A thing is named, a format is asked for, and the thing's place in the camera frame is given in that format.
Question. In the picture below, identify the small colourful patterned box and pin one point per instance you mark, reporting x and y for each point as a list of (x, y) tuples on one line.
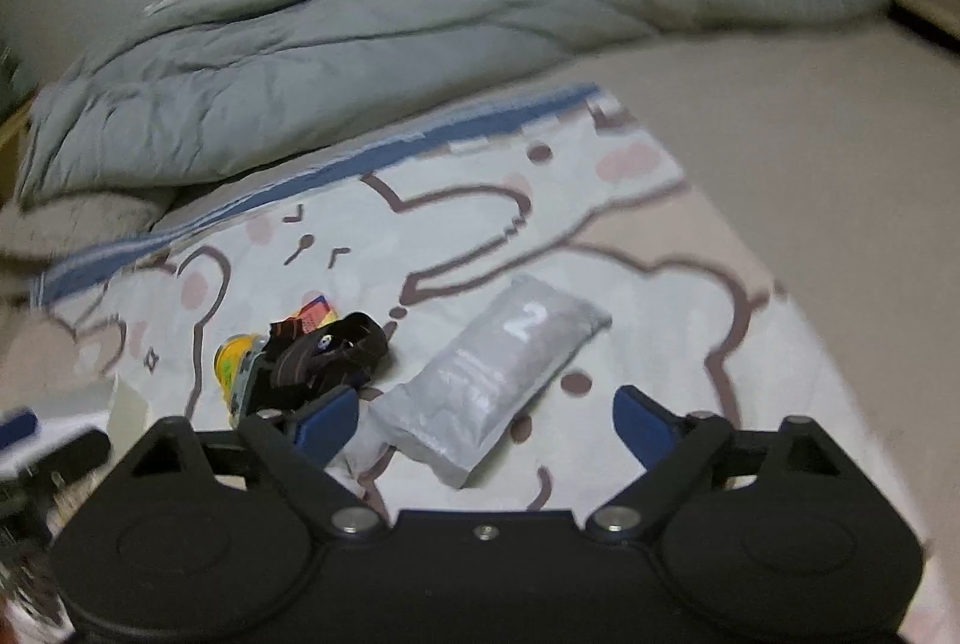
[(315, 313)]

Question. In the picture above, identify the grey foil packet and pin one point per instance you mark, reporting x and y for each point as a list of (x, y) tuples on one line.
[(495, 367)]

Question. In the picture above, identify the white shallow cardboard box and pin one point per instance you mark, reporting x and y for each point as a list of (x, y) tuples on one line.
[(127, 408)]

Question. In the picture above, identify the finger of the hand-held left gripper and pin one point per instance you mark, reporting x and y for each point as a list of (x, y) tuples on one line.
[(71, 450)]

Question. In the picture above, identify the bear printed blanket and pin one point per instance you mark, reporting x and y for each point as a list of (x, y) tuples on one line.
[(562, 217)]

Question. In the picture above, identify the beige fluffy pillow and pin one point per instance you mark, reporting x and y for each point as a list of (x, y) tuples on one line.
[(75, 224)]

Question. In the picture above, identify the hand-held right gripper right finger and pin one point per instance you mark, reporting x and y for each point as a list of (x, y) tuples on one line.
[(645, 423)]

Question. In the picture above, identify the grey duvet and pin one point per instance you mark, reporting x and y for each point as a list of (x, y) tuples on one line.
[(375, 29)]

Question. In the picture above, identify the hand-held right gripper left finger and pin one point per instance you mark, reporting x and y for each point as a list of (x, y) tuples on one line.
[(330, 423)]

